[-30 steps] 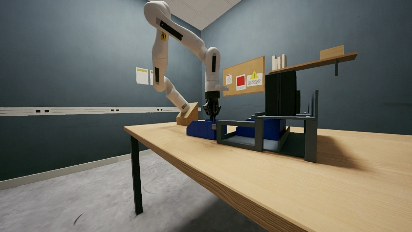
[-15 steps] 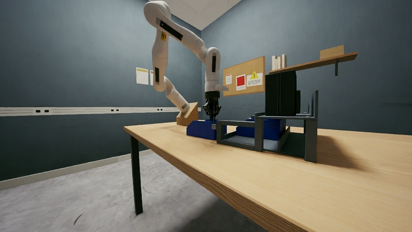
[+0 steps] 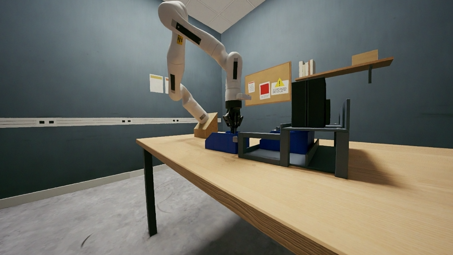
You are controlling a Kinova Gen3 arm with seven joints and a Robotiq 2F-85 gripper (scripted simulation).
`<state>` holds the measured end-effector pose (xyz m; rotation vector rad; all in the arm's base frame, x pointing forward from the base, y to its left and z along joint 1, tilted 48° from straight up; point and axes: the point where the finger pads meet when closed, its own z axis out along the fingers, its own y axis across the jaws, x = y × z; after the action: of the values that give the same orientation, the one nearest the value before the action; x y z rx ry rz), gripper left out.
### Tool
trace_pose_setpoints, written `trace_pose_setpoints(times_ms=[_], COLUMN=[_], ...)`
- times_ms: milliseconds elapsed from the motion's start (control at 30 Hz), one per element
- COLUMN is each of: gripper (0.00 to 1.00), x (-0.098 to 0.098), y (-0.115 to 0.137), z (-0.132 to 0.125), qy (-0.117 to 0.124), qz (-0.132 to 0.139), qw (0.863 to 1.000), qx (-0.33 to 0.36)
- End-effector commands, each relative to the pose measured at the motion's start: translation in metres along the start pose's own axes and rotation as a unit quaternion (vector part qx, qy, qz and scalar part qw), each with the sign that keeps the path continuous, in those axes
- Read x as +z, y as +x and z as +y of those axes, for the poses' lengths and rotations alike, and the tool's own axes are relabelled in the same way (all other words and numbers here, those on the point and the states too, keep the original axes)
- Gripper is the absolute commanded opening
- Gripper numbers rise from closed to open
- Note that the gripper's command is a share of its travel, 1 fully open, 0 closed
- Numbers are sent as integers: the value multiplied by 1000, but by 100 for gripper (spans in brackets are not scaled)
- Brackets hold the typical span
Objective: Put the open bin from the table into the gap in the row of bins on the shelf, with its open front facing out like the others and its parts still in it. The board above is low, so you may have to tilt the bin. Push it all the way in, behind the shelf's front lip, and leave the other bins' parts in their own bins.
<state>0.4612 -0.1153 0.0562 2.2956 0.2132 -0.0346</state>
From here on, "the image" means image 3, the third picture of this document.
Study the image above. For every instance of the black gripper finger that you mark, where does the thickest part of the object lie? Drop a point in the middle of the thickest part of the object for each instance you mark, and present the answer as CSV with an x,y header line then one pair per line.
x,y
230,123
238,121

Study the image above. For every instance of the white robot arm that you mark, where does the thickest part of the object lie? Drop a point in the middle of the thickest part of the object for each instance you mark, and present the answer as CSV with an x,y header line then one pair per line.
x,y
174,16

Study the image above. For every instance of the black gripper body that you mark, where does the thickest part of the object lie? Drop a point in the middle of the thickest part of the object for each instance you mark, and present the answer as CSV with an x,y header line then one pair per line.
x,y
233,106

